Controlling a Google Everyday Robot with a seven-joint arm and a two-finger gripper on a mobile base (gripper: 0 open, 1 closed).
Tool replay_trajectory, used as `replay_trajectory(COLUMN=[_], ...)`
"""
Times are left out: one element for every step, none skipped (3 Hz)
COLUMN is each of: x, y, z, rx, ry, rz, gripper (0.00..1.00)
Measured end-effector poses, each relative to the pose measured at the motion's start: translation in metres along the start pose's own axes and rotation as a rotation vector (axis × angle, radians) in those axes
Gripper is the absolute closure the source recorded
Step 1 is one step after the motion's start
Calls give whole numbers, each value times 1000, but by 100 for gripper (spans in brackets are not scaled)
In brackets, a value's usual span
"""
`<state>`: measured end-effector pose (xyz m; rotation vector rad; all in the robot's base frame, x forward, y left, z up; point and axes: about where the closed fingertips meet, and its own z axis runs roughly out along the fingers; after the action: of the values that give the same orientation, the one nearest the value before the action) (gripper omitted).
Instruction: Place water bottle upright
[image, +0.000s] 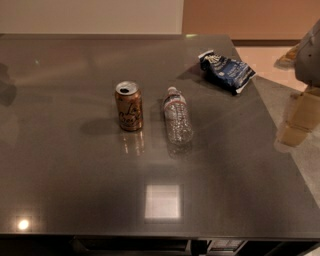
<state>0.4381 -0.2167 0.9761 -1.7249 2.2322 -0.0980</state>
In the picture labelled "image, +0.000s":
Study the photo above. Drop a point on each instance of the blue crumpled snack bag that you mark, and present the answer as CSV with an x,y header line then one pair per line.
x,y
230,74

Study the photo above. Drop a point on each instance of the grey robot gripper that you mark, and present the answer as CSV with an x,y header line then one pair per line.
x,y
310,61

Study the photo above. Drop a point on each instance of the clear plastic water bottle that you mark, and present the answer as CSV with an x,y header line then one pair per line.
x,y
178,123

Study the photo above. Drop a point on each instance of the drawer unit under table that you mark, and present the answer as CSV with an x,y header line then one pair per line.
x,y
182,245

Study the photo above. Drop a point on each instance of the orange LaCroix soda can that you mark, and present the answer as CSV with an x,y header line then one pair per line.
x,y
129,105

